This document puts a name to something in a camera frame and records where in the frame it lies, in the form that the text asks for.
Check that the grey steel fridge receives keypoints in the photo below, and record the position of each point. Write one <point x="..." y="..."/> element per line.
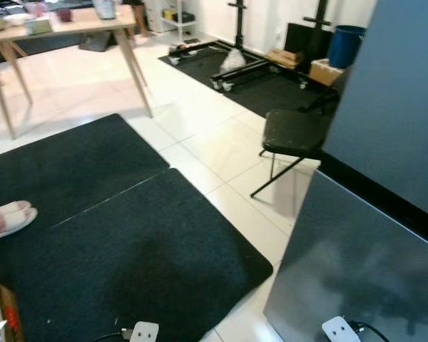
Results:
<point x="385" y="92"/>

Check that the small open cardboard box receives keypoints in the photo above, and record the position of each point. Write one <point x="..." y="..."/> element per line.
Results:
<point x="324" y="73"/>

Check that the black chair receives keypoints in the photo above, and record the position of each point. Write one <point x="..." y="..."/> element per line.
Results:
<point x="292" y="132"/>

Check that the blue bin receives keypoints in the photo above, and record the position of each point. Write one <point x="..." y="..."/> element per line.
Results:
<point x="344" y="46"/>

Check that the black floor mat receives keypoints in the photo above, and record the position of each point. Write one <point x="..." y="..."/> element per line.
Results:
<point x="71" y="164"/>
<point x="143" y="271"/>
<point x="271" y="92"/>

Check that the black panel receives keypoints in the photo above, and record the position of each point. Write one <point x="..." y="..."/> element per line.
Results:
<point x="303" y="39"/>

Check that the flat wooden box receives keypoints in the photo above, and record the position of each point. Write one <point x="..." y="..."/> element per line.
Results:
<point x="284" y="57"/>

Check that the white plastic bag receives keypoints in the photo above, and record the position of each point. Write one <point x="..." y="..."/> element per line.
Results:
<point x="233" y="62"/>

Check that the black wheeled rack stand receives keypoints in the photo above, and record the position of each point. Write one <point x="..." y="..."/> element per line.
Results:
<point x="237" y="28"/>

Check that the white shelf unit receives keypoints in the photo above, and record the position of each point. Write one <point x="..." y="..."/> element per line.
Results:
<point x="180" y="25"/>

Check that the person in dark shorts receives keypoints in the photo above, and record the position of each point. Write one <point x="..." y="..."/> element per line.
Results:
<point x="135" y="14"/>

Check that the black bag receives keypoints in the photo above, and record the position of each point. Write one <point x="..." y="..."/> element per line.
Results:
<point x="96" y="43"/>

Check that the white container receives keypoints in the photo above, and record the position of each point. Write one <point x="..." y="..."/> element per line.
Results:
<point x="105" y="8"/>

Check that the wooden table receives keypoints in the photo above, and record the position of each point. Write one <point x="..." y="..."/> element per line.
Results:
<point x="64" y="25"/>

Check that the dark red cup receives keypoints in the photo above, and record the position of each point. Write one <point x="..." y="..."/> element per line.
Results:
<point x="64" y="14"/>

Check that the pale green box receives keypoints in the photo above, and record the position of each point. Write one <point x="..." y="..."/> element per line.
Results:
<point x="37" y="26"/>

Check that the pink cup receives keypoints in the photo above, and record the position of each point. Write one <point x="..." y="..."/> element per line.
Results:
<point x="36" y="9"/>

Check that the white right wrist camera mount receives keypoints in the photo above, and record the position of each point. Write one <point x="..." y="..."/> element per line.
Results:
<point x="339" y="330"/>

